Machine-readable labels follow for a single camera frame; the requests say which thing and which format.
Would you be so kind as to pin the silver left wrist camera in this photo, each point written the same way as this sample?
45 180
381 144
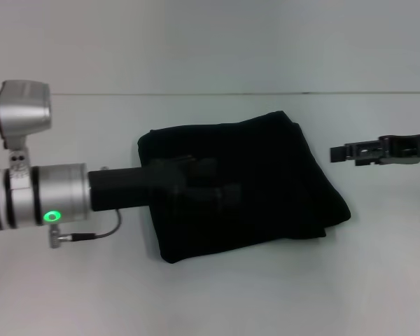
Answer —
22 112

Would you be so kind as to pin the black shirt with FREE print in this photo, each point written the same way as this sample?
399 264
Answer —
238 196

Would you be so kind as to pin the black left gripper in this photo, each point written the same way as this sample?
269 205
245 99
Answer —
136 189

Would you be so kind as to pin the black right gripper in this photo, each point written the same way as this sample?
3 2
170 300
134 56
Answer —
407 147

